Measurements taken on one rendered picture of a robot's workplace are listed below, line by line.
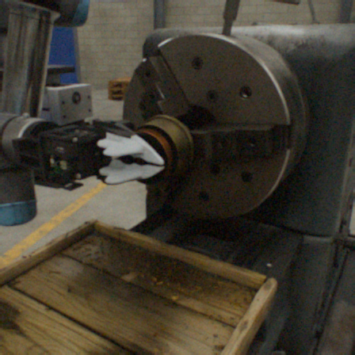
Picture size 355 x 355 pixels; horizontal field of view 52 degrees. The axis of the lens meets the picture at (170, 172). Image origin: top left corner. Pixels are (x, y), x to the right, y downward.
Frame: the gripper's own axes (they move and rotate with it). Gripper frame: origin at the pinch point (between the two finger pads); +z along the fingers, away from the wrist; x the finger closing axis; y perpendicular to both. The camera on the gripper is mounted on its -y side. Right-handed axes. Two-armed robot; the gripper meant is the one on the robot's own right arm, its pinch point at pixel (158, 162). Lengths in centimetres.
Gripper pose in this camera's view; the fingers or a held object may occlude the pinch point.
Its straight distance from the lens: 46.2
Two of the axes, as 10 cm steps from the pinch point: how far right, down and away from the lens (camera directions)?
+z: 8.4, 1.8, -5.1
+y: -5.4, 2.8, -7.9
